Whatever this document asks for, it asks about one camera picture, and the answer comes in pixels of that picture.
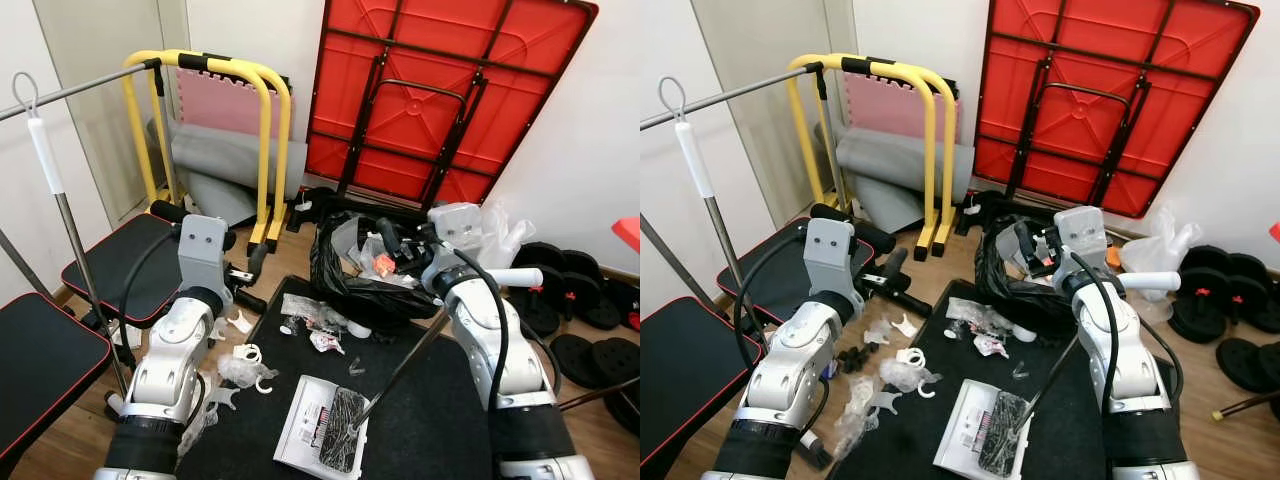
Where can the black trash bag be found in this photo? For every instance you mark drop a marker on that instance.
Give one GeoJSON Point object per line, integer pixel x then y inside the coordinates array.
{"type": "Point", "coordinates": [335, 280]}
{"type": "Point", "coordinates": [995, 290]}

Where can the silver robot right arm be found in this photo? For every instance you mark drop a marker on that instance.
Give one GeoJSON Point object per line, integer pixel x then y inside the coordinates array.
{"type": "Point", "coordinates": [490, 340]}
{"type": "Point", "coordinates": [1125, 350]}

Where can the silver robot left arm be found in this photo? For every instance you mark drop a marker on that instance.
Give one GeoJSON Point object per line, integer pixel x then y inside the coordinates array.
{"type": "Point", "coordinates": [170, 360]}
{"type": "Point", "coordinates": [790, 370]}

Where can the black floor mat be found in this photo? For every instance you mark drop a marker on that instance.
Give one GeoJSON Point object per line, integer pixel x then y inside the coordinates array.
{"type": "Point", "coordinates": [1055, 450]}
{"type": "Point", "coordinates": [420, 420]}

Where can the orange red packet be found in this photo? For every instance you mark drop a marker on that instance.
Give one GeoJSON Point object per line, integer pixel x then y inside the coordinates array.
{"type": "Point", "coordinates": [382, 265]}
{"type": "Point", "coordinates": [1050, 260]}

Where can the white plastic hook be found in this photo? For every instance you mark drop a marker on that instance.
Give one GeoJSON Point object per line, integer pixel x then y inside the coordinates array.
{"type": "Point", "coordinates": [905, 328]}
{"type": "Point", "coordinates": [243, 325]}

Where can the black foam bench roller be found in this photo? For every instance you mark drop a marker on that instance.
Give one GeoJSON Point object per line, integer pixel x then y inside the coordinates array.
{"type": "Point", "coordinates": [878, 238]}
{"type": "Point", "coordinates": [168, 212]}

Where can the black bundle with white tag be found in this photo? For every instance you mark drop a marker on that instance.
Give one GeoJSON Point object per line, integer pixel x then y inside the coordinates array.
{"type": "Point", "coordinates": [990, 205]}
{"type": "Point", "coordinates": [320, 200]}

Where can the silver foil packet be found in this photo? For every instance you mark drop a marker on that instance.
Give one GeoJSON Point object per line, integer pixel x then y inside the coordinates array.
{"type": "Point", "coordinates": [305, 310]}
{"type": "Point", "coordinates": [970, 313]}

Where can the white bottle cap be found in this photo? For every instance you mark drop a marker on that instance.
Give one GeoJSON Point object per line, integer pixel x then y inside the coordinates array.
{"type": "Point", "coordinates": [359, 331]}
{"type": "Point", "coordinates": [1024, 334]}

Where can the white red wrapper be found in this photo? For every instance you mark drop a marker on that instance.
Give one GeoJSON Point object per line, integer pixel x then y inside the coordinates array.
{"type": "Point", "coordinates": [328, 343]}
{"type": "Point", "coordinates": [990, 346]}

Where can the short white cylinder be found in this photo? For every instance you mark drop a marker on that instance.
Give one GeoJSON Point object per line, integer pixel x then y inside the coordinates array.
{"type": "Point", "coordinates": [515, 278]}
{"type": "Point", "coordinates": [1152, 281]}

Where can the grey rolled foam mat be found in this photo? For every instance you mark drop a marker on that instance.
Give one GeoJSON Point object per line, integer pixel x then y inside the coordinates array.
{"type": "Point", "coordinates": [215, 160]}
{"type": "Point", "coordinates": [880, 165]}

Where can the yellow tubular dip bar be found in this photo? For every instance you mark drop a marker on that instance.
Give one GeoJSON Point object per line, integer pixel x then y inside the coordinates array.
{"type": "Point", "coordinates": [948, 160]}
{"type": "Point", "coordinates": [927, 160]}
{"type": "Point", "coordinates": [262, 150]}
{"type": "Point", "coordinates": [284, 150]}

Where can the small black red-trimmed bench pad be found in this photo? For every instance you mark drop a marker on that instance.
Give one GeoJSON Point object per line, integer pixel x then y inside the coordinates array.
{"type": "Point", "coordinates": [755, 240]}
{"type": "Point", "coordinates": [110, 255]}

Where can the pink foam mat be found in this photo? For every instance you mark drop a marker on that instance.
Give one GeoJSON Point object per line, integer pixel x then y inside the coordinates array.
{"type": "Point", "coordinates": [220, 100]}
{"type": "Point", "coordinates": [890, 105]}

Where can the grey metal pole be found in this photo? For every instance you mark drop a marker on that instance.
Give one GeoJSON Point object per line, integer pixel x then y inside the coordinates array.
{"type": "Point", "coordinates": [730, 97]}
{"type": "Point", "coordinates": [80, 91]}

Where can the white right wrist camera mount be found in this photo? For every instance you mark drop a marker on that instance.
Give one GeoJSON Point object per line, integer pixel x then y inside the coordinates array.
{"type": "Point", "coordinates": [458, 225]}
{"type": "Point", "coordinates": [1085, 228]}

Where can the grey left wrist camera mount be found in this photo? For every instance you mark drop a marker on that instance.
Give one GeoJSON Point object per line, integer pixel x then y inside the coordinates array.
{"type": "Point", "coordinates": [832, 250]}
{"type": "Point", "coordinates": [205, 250]}

